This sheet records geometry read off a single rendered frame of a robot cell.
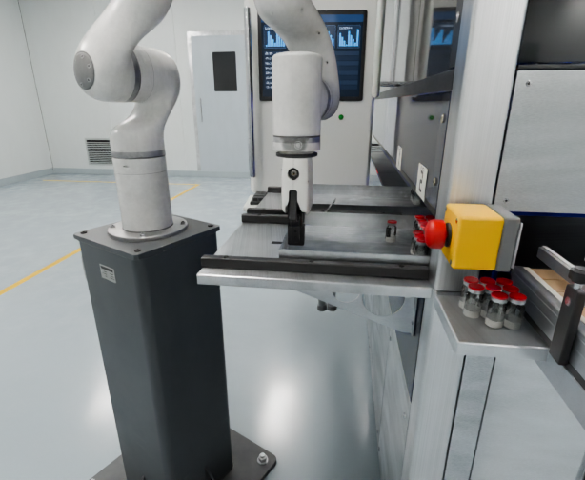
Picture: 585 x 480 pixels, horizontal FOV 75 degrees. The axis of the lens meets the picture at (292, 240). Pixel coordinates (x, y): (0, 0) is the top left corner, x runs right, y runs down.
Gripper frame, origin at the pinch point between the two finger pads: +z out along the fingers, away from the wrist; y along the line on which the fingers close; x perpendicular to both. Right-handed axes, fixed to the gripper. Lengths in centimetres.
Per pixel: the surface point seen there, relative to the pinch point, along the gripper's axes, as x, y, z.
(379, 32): -18, 65, -44
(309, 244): -2.0, 6.2, 4.2
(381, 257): -15.7, -6.1, 1.5
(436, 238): -21.0, -20.1, -7.1
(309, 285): -3.6, -11.0, 5.2
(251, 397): 26, 56, 92
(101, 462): 69, 19, 92
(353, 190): -12, 54, 3
